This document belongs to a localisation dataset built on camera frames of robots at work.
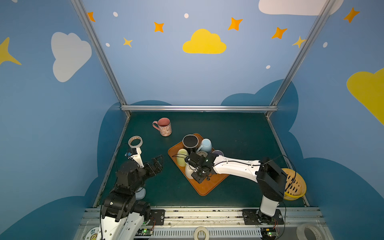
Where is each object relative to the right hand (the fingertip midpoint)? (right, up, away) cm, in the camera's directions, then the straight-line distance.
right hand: (198, 174), depth 85 cm
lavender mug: (+13, +12, +4) cm, 18 cm away
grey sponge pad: (-31, -9, -6) cm, 33 cm away
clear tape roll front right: (+54, -23, -13) cm, 60 cm away
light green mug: (-9, +13, -7) cm, 17 cm away
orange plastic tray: (+6, -6, 0) cm, 8 cm away
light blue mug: (+5, +16, +6) cm, 18 cm away
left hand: (-19, +12, -15) cm, 27 cm away
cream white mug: (-5, +3, -3) cm, 7 cm away
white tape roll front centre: (-1, -22, -14) cm, 26 cm away
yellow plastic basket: (+55, -6, -2) cm, 56 cm away
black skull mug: (-5, +18, +7) cm, 20 cm away
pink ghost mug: (-23, +28, +14) cm, 39 cm away
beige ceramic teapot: (+2, +12, +4) cm, 12 cm away
